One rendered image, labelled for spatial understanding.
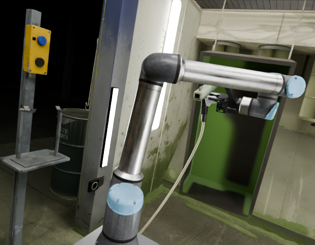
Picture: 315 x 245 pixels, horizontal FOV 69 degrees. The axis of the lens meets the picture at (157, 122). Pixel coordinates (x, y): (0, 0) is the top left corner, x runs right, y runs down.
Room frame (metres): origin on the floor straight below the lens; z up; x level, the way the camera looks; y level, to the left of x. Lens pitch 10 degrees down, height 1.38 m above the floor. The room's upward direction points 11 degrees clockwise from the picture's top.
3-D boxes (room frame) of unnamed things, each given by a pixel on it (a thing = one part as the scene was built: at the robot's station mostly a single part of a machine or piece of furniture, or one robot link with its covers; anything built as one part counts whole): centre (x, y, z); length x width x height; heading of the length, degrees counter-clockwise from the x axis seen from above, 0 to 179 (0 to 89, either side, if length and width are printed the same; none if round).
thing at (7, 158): (1.32, 0.68, 0.78); 0.31 x 0.23 x 0.01; 152
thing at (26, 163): (1.31, 0.67, 0.95); 0.26 x 0.15 x 0.32; 152
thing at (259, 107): (1.15, -0.50, 1.34); 0.12 x 0.09 x 0.10; 63
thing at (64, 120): (2.51, 0.80, 0.44); 0.59 x 0.58 x 0.89; 43
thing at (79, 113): (2.51, 0.81, 0.86); 0.54 x 0.54 x 0.01
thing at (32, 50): (1.36, 0.76, 1.42); 0.12 x 0.06 x 0.26; 152
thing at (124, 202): (0.90, 0.07, 0.83); 0.17 x 0.15 x 0.18; 9
